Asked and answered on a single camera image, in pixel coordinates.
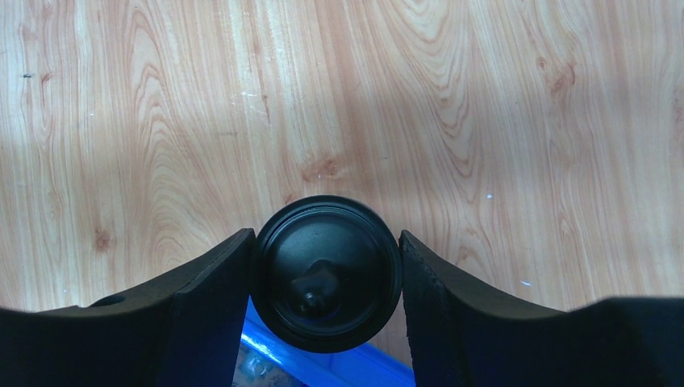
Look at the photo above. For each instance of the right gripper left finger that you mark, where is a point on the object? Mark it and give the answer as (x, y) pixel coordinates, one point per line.
(182, 328)

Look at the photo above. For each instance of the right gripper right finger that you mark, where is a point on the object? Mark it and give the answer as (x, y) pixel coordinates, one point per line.
(464, 332)

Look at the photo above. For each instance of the black lid jar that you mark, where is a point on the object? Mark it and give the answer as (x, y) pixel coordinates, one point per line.
(325, 274)

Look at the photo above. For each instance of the blue divided plastic bin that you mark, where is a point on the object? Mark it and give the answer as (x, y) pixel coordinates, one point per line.
(265, 360)

